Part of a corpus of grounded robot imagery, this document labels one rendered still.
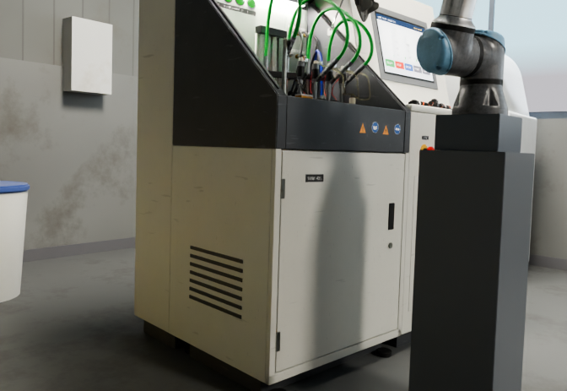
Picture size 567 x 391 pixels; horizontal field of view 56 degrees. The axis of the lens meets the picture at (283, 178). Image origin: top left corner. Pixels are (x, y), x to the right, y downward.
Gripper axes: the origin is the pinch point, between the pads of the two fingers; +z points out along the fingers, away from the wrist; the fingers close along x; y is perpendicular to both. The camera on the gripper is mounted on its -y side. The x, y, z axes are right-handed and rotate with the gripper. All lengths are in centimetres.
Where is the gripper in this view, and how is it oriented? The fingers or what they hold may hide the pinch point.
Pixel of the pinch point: (362, 18)
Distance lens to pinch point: 186.1
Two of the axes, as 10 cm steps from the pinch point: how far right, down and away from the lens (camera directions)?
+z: -0.3, 10.0, 0.6
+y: 6.9, 0.6, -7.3
